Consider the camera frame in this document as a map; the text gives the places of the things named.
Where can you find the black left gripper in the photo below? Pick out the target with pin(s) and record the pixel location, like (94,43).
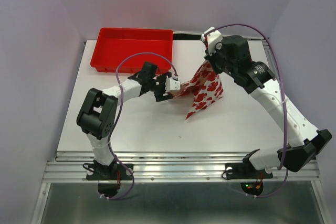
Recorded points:
(159,96)

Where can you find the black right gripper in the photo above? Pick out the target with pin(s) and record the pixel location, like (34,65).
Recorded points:
(219,49)

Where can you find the white red floral skirt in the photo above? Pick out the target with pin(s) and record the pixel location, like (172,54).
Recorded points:
(205,87)

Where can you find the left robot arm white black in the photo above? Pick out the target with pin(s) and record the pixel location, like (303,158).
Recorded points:
(98,114)

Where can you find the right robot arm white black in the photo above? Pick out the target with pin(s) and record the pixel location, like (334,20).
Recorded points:
(304,141)

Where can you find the red plastic bin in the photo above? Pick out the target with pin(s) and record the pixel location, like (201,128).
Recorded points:
(116,44)

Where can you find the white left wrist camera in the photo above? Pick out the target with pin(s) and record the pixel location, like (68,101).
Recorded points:
(173,85)

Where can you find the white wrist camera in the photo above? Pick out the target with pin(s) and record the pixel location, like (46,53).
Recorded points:
(210,38)
(173,85)

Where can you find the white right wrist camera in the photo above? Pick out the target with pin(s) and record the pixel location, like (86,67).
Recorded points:
(210,38)

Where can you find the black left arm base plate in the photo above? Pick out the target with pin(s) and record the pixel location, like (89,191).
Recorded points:
(97,172)

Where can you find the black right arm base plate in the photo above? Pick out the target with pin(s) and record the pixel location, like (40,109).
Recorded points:
(235,171)

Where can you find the aluminium frame rail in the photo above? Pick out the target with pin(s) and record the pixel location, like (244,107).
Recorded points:
(149,167)

